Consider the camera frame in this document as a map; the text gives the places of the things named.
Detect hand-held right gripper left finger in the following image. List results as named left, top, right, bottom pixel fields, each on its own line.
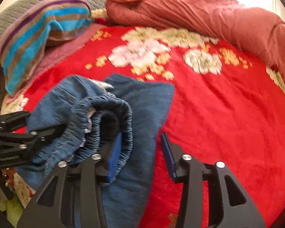
left=17, top=132, right=123, bottom=228

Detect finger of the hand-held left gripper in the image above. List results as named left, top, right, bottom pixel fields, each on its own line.
left=0, top=111, right=32, bottom=133
left=0, top=123, right=67, bottom=168

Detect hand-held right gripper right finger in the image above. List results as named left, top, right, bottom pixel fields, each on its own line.
left=161, top=132, right=266, bottom=228

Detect blue denim pants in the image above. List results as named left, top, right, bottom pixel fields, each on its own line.
left=17, top=74, right=176, bottom=228

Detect blue striped pillow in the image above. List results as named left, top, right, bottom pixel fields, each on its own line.
left=0, top=0, right=93, bottom=95

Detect red floral blanket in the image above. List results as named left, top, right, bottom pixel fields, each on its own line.
left=13, top=25, right=285, bottom=228

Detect pink cloth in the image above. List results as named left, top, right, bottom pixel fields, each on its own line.
left=5, top=24, right=107, bottom=105

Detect floral cream cloth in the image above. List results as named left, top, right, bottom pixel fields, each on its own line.
left=91, top=8, right=110, bottom=26

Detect rust red quilt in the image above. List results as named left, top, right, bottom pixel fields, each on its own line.
left=105, top=0, right=285, bottom=88

